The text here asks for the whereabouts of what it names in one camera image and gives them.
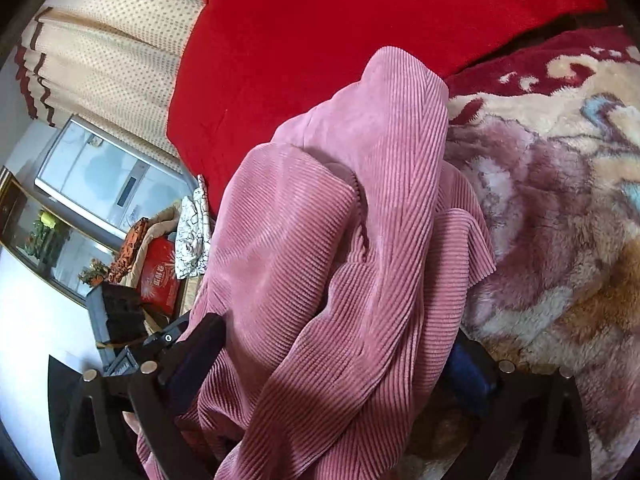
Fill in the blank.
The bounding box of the beige dotted curtain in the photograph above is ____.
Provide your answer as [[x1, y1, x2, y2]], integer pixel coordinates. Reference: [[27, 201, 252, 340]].
[[14, 0, 207, 161]]

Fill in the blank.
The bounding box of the red printed bag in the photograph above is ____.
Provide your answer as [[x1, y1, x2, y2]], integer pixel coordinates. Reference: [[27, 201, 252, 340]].
[[139, 236, 182, 315]]

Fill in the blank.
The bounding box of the gold framed glass cabinet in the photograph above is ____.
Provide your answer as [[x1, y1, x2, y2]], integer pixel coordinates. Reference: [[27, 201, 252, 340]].
[[0, 167, 123, 308]]

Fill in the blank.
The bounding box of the pink corduroy garment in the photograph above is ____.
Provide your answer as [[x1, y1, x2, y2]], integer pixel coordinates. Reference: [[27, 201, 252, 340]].
[[135, 46, 497, 480]]

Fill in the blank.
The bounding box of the white patterned cloth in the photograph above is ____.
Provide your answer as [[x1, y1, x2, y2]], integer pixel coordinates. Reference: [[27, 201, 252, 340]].
[[173, 175, 210, 280]]

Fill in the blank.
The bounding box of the beige cloth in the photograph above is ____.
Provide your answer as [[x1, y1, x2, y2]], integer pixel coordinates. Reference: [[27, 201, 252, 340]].
[[127, 205, 182, 288]]

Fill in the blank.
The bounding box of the orange patterned cloth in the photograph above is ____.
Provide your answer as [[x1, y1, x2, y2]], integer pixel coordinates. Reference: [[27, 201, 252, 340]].
[[106, 217, 152, 285]]

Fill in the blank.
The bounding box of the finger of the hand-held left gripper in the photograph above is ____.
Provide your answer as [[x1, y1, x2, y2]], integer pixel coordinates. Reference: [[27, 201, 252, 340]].
[[141, 312, 193, 363]]

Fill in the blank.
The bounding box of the red quilt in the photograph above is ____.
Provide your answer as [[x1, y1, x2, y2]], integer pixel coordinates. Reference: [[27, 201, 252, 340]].
[[165, 0, 608, 218]]

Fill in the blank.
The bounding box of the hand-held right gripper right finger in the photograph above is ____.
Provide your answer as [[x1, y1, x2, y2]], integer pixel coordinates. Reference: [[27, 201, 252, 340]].
[[439, 331, 593, 480]]

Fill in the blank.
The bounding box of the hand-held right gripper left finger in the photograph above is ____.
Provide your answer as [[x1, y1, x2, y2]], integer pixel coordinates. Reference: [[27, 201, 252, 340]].
[[59, 312, 227, 480]]

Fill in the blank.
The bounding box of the floral plush blanket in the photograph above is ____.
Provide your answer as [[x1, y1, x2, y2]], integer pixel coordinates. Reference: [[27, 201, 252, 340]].
[[400, 25, 640, 480]]

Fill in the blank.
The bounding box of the white standing air conditioner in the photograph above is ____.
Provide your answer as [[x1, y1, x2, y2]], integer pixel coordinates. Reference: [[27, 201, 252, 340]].
[[34, 114, 193, 248]]

